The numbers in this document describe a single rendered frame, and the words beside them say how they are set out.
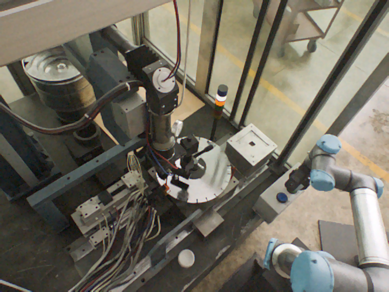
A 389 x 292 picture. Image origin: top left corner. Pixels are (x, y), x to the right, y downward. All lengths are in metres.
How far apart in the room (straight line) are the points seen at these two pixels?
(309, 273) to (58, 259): 1.00
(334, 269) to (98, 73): 0.76
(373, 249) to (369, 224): 0.08
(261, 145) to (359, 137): 1.70
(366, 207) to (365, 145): 2.02
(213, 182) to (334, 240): 1.36
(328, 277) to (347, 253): 1.64
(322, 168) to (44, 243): 1.15
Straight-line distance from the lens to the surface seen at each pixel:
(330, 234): 2.44
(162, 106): 0.75
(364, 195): 1.08
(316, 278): 0.80
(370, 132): 3.17
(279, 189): 1.39
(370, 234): 0.98
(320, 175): 1.07
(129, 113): 0.80
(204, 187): 1.26
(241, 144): 1.46
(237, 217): 1.45
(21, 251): 1.50
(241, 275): 2.15
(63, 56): 1.66
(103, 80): 0.84
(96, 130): 1.45
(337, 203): 2.60
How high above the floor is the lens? 2.08
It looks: 56 degrees down
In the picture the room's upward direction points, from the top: 8 degrees clockwise
